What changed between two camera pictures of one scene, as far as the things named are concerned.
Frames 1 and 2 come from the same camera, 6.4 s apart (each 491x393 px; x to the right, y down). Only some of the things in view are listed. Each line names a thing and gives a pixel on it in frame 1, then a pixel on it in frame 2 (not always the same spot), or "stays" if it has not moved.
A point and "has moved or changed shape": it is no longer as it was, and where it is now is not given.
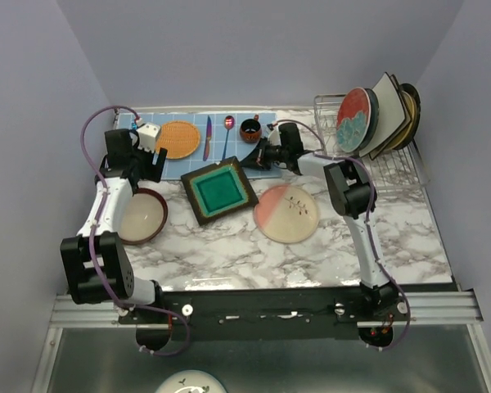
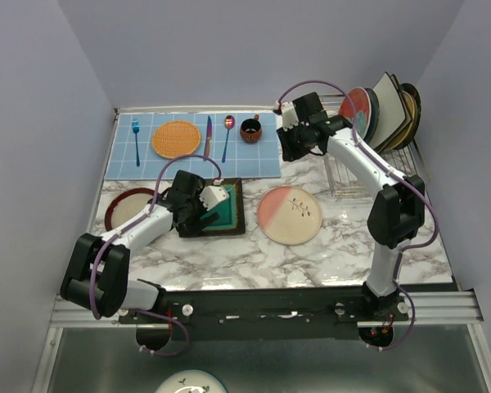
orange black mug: [250, 129] stays
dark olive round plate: [409, 88] stays
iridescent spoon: [229, 123] stays
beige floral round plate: [286, 214] stays
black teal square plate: [218, 190] has moved or changed shape
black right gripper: [255, 160] to [288, 152]
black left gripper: [154, 172] to [195, 226]
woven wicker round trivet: [180, 138] stays
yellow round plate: [410, 106] stays
